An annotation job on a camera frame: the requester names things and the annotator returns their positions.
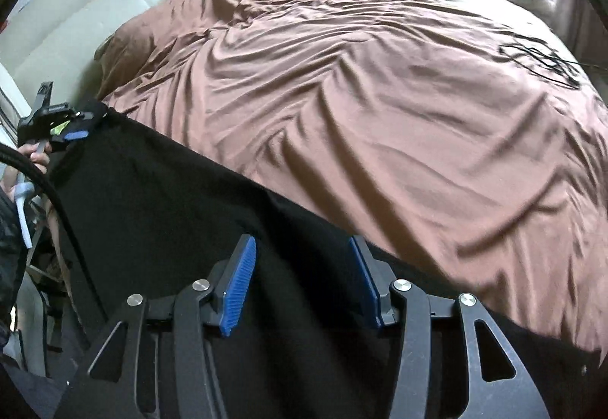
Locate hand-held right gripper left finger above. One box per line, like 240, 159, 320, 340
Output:
54, 233, 257, 419

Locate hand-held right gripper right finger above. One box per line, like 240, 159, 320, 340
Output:
349, 235, 552, 419

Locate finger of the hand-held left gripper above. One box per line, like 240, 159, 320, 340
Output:
71, 100, 109, 127
50, 127, 92, 151

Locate black pants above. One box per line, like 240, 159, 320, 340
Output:
47, 108, 604, 419

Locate person's left forearm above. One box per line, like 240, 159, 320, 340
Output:
0, 191, 24, 334

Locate person's left hand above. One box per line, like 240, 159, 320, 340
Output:
28, 147, 52, 176

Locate cream leather headboard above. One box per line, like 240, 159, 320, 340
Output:
0, 0, 271, 111

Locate brown blanket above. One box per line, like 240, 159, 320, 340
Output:
95, 0, 608, 353

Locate pink curtain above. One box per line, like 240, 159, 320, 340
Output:
553, 0, 608, 82

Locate black braided cable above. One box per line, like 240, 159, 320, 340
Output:
0, 142, 108, 320

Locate thin black cable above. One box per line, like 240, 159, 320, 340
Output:
499, 34, 583, 89

